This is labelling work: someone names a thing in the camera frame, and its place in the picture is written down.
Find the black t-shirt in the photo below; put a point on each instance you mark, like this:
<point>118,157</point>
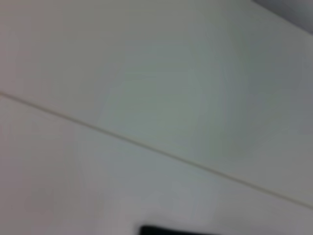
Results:
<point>171,231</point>

